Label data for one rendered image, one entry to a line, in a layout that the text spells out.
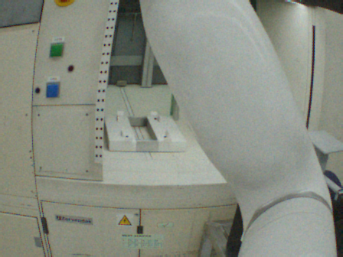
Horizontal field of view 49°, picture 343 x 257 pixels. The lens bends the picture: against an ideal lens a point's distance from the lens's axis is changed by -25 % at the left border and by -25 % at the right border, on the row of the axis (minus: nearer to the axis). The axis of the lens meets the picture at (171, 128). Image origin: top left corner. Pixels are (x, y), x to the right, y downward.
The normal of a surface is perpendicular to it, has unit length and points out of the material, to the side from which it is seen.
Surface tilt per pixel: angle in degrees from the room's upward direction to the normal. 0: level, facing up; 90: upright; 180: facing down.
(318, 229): 15
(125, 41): 90
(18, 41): 90
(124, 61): 90
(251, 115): 90
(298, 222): 9
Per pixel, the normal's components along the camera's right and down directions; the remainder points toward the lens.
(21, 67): 0.21, 0.35
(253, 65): 0.30, 0.07
